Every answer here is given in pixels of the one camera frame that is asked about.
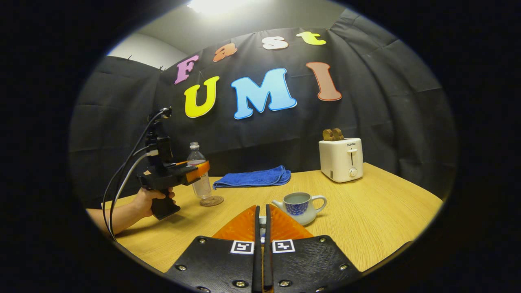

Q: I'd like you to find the grey cable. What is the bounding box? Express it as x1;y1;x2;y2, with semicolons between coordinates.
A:
109;149;159;240

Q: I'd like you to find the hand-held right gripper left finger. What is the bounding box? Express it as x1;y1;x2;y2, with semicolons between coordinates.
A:
164;204;263;293

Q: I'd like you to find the black backdrop cloth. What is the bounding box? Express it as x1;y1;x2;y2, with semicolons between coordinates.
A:
69;8;458;209

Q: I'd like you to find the clear plastic water bottle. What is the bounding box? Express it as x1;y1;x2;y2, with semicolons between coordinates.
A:
186;142;213;199

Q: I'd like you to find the white blue-patterned teacup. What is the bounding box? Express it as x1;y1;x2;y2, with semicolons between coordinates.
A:
271;192;328;227

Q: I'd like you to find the white toaster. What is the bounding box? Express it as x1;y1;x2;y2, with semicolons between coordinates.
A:
318;138;364;184

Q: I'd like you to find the blue folded towel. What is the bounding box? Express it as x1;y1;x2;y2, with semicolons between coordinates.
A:
212;165;292;190

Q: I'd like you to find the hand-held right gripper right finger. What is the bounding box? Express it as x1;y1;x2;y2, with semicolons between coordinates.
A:
264;204;363;293

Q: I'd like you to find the round brown coaster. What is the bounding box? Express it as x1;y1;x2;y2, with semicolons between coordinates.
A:
199;195;225;207

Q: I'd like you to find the black cable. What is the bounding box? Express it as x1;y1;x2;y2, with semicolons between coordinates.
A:
102;108;168;241

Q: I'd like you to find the ceiling light panel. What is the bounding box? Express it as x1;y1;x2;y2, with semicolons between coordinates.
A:
187;0;251;16

